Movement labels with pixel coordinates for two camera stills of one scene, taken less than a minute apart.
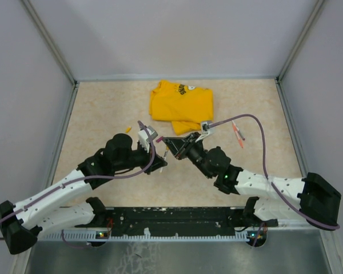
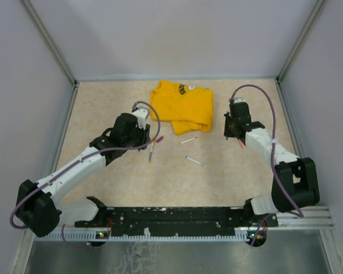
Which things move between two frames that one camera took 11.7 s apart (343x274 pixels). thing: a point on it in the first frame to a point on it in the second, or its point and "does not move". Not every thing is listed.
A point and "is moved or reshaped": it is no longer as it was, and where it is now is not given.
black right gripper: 180,148 to 227,133
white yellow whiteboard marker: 161,168 is moved or reshaped
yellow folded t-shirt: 186,107 does not move
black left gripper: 158,160 to 145,135
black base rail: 180,224 does not move
